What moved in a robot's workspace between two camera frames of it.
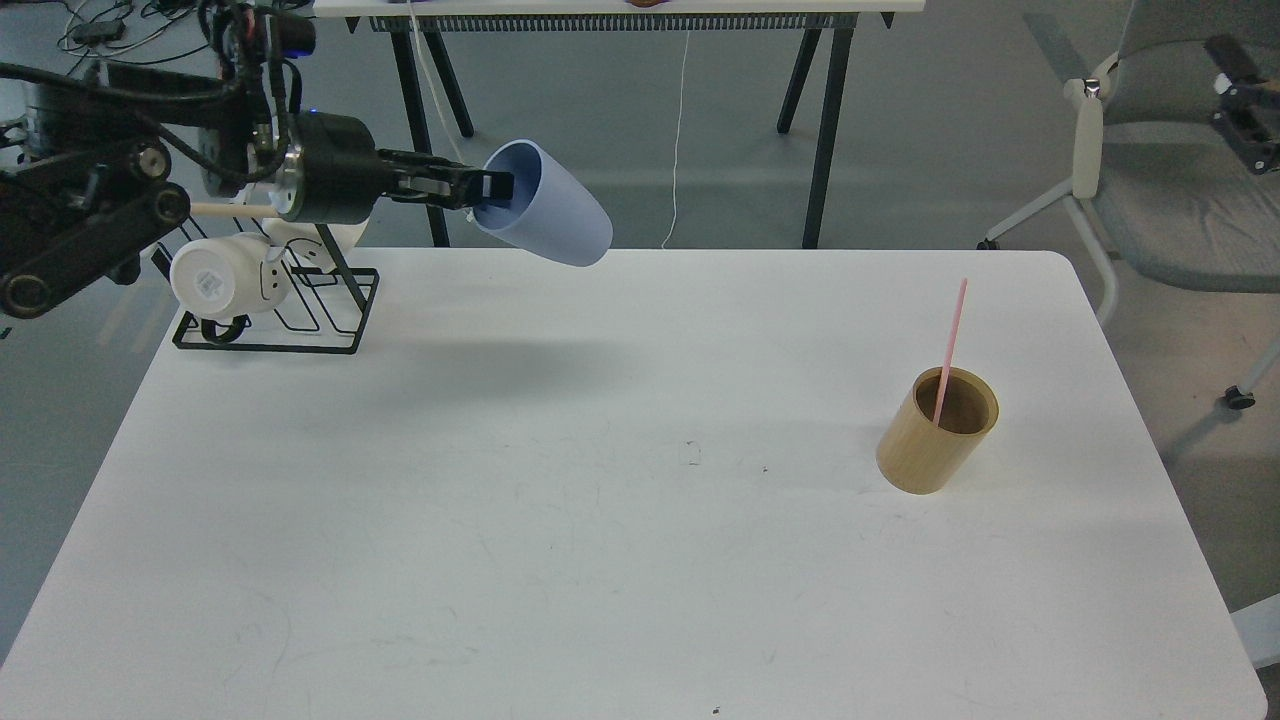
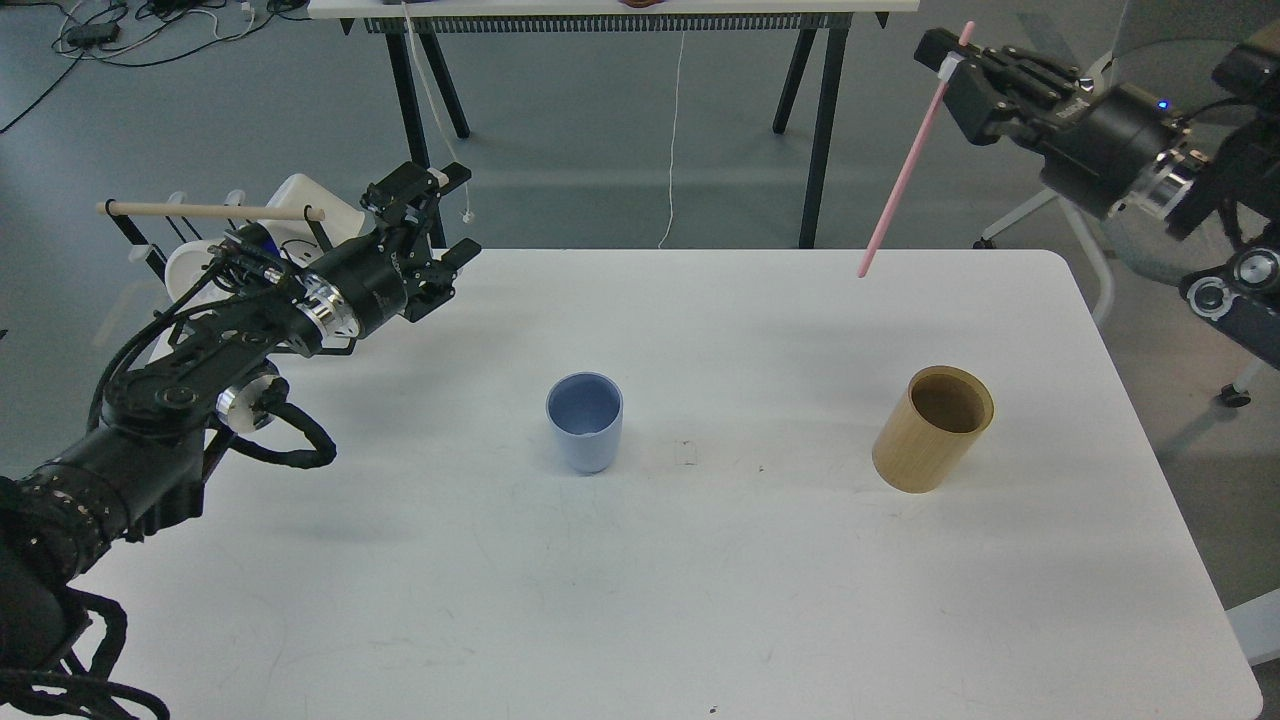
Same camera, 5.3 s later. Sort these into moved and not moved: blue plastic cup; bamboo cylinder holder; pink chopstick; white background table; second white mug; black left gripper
Moved: blue plastic cup; pink chopstick; black left gripper
Not moved: bamboo cylinder holder; second white mug; white background table
